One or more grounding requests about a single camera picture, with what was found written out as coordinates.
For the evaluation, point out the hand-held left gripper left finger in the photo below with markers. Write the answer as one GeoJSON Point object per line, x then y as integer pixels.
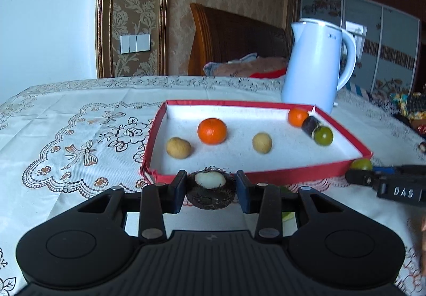
{"type": "Point", "coordinates": [179, 189]}

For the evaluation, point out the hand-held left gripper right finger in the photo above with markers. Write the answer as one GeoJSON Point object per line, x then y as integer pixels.
{"type": "Point", "coordinates": [243, 193]}

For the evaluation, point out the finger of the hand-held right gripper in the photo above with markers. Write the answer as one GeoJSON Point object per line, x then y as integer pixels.
{"type": "Point", "coordinates": [362, 178]}
{"type": "Point", "coordinates": [386, 169]}

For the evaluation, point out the light green round fruit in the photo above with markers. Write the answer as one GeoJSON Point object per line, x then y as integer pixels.
{"type": "Point", "coordinates": [288, 216]}
{"type": "Point", "coordinates": [361, 165]}

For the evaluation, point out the peeled dark rambutan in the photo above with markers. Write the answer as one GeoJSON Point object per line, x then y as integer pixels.
{"type": "Point", "coordinates": [209, 196]}

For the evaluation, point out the red shallow cardboard box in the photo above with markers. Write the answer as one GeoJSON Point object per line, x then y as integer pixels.
{"type": "Point", "coordinates": [253, 156]}

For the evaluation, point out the tan round potato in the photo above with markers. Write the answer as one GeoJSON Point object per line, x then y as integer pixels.
{"type": "Point", "coordinates": [262, 143]}

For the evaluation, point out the dark green round fruit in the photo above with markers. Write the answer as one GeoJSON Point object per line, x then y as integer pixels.
{"type": "Point", "coordinates": [323, 136]}

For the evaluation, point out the small dark brown fruit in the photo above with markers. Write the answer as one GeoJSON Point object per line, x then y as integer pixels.
{"type": "Point", "coordinates": [422, 147]}

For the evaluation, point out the colourful patterned blanket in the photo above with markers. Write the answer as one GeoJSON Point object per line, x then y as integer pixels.
{"type": "Point", "coordinates": [406, 106]}

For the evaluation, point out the large orange tangerine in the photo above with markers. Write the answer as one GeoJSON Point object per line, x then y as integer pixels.
{"type": "Point", "coordinates": [212, 131]}

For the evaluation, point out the small orange tangerine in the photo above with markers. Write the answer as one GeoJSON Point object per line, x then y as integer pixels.
{"type": "Point", "coordinates": [297, 116]}

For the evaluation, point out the white electric kettle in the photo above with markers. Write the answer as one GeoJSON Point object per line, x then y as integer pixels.
{"type": "Point", "coordinates": [313, 69]}

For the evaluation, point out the floral sliding-door wardrobe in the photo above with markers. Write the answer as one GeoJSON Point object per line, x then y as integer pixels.
{"type": "Point", "coordinates": [382, 49]}

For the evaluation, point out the pink folded bedding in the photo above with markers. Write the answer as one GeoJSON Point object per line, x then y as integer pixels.
{"type": "Point", "coordinates": [246, 66]}

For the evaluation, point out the wooden headboard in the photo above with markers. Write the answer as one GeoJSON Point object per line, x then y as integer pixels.
{"type": "Point", "coordinates": [233, 36]}

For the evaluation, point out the white wall switch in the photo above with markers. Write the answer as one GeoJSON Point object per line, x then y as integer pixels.
{"type": "Point", "coordinates": [134, 43]}

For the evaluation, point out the gold wall trim frame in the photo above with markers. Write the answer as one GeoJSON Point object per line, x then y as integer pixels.
{"type": "Point", "coordinates": [133, 10]}

